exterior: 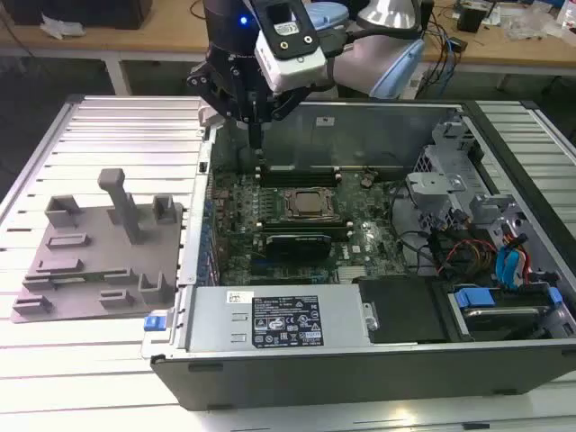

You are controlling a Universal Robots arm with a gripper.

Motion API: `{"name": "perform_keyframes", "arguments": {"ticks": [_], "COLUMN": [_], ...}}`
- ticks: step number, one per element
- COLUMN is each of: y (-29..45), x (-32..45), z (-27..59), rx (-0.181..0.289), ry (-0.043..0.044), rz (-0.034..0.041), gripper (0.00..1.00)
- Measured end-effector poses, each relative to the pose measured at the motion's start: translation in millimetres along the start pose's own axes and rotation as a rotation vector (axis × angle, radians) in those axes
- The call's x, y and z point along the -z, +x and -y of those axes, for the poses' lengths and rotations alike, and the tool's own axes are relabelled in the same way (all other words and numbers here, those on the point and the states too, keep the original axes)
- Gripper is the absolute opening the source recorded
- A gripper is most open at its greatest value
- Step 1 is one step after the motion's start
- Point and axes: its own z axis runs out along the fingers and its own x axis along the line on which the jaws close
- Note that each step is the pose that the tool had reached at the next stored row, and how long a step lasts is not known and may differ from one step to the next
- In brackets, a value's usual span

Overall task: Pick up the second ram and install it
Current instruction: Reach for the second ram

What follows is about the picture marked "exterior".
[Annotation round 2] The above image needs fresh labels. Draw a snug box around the large black box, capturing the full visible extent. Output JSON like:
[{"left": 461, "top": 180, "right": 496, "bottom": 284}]
[{"left": 8, "top": 0, "right": 150, "bottom": 32}]

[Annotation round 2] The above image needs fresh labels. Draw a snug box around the silver finned heatsink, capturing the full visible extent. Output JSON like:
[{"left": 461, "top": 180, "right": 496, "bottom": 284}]
[{"left": 337, "top": 265, "right": 367, "bottom": 285}]

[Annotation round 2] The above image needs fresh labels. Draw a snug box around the red yellow black wire bundle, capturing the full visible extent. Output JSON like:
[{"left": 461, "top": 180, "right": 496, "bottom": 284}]
[{"left": 430, "top": 233, "right": 497, "bottom": 276}]

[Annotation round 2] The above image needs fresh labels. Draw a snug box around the black camera cable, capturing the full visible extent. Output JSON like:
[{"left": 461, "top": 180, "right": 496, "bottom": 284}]
[{"left": 321, "top": 24, "right": 427, "bottom": 59}]

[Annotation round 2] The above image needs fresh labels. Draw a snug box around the black and grey PC case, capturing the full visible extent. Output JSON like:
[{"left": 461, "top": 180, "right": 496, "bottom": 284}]
[{"left": 141, "top": 94, "right": 576, "bottom": 411}]

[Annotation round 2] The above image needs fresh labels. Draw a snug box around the grey parts rack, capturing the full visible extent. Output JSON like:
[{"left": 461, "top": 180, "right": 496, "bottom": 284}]
[{"left": 8, "top": 167, "right": 188, "bottom": 325}]

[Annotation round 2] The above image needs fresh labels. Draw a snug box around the metal CPU socket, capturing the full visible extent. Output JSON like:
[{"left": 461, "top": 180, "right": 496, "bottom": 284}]
[{"left": 282, "top": 185, "right": 344, "bottom": 222}]

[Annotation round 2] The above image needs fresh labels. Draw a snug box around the black graphics card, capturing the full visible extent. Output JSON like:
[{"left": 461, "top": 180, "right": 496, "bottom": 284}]
[{"left": 264, "top": 231, "right": 333, "bottom": 263}]

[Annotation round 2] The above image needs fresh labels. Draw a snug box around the black round internal speaker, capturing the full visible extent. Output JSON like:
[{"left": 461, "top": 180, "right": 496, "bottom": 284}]
[{"left": 236, "top": 143, "right": 266, "bottom": 176}]

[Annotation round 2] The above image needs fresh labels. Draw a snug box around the black RAM slot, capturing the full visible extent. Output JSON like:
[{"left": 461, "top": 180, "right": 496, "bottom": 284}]
[
  {"left": 256, "top": 223, "right": 353, "bottom": 230},
  {"left": 256, "top": 163, "right": 341, "bottom": 171},
  {"left": 256, "top": 169, "right": 341, "bottom": 177},
  {"left": 256, "top": 233, "right": 353, "bottom": 241},
  {"left": 256, "top": 175, "right": 341, "bottom": 183},
  {"left": 256, "top": 181, "right": 341, "bottom": 189},
  {"left": 256, "top": 228, "right": 353, "bottom": 236},
  {"left": 256, "top": 218, "right": 353, "bottom": 226}
]

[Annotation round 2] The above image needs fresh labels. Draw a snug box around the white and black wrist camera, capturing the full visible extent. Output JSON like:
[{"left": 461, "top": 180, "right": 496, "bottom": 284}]
[{"left": 250, "top": 0, "right": 329, "bottom": 95}]

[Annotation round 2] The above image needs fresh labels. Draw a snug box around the white crumpled paper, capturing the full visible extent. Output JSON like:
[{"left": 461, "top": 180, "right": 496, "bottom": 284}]
[{"left": 39, "top": 12, "right": 87, "bottom": 38}]

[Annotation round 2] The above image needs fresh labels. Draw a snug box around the green motherboard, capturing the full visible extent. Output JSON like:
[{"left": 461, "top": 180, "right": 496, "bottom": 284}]
[{"left": 209, "top": 165, "right": 409, "bottom": 288}]

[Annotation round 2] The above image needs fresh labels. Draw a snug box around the wooden desk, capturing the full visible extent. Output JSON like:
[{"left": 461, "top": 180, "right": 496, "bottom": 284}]
[{"left": 0, "top": 11, "right": 576, "bottom": 98}]

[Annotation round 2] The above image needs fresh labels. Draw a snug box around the grey metal drive cage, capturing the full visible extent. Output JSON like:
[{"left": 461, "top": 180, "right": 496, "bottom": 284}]
[{"left": 403, "top": 109, "right": 528, "bottom": 238}]

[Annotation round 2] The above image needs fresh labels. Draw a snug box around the blue case latch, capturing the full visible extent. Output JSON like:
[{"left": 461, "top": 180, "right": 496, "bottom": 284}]
[{"left": 142, "top": 313, "right": 176, "bottom": 335}]

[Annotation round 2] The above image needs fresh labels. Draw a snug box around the black and silver disk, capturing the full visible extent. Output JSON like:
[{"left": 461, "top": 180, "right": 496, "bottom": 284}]
[{"left": 463, "top": 305, "right": 544, "bottom": 339}]

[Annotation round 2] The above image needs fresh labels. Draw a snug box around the silver power supply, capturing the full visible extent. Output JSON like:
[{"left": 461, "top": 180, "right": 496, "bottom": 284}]
[{"left": 184, "top": 285, "right": 375, "bottom": 357}]

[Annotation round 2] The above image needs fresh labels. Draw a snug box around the pale blue wire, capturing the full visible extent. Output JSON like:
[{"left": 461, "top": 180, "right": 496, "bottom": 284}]
[
  {"left": 493, "top": 247, "right": 515, "bottom": 290},
  {"left": 508, "top": 233, "right": 536, "bottom": 290}
]

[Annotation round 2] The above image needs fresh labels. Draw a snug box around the silver CPU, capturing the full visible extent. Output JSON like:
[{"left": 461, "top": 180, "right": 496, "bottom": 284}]
[{"left": 294, "top": 191, "right": 335, "bottom": 213}]

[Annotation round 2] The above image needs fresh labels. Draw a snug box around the small black device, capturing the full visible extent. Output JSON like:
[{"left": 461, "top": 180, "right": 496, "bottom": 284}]
[{"left": 455, "top": 5, "right": 486, "bottom": 33}]

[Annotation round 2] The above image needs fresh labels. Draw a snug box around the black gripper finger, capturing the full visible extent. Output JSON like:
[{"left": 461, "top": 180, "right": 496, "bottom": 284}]
[
  {"left": 186, "top": 61, "right": 257, "bottom": 149},
  {"left": 255, "top": 86, "right": 311, "bottom": 149}
]

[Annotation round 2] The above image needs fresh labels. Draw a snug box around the blue disk carrier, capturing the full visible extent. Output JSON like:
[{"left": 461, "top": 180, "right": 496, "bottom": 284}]
[{"left": 447, "top": 284, "right": 564, "bottom": 342}]

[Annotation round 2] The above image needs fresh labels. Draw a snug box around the black plastic cover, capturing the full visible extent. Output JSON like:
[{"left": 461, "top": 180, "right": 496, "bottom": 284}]
[{"left": 354, "top": 275, "right": 452, "bottom": 347}]

